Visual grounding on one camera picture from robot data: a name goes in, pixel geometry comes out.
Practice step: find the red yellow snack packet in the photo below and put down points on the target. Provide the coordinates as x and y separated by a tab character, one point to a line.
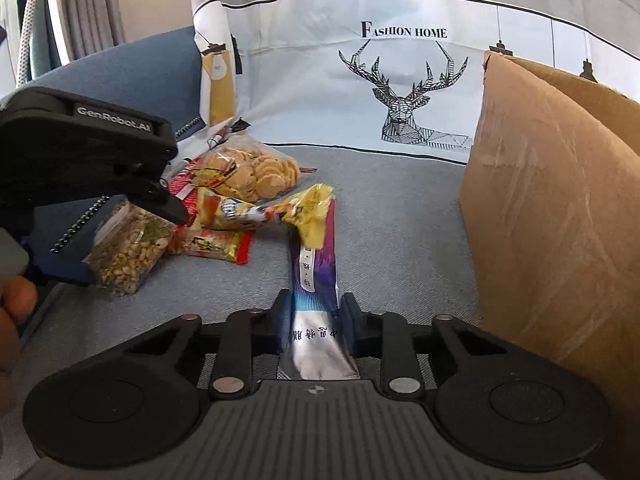
210	245

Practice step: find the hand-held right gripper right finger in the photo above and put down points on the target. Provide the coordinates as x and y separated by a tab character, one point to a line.
350	327

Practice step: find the clear packet of nuts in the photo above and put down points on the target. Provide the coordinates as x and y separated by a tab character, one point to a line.
130	255

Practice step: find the grey curtain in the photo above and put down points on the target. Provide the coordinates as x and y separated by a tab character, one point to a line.
90	0

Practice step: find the blue sofa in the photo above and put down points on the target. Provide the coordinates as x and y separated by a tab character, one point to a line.
125	75

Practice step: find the purple white snack pouch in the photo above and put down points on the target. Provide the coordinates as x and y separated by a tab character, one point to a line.
317	280

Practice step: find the brown cardboard box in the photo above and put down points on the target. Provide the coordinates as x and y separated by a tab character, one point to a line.
540	210

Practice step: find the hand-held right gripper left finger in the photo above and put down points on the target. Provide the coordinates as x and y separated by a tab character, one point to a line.
281	325

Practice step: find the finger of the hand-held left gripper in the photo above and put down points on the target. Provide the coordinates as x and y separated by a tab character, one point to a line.
165	205
65	271

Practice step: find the clear bag of round crackers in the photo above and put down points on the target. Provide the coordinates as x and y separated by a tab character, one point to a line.
260	170

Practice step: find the person's left hand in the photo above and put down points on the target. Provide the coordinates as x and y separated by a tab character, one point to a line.
12	310

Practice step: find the grey green cloth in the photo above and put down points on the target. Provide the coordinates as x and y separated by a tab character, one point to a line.
37	45

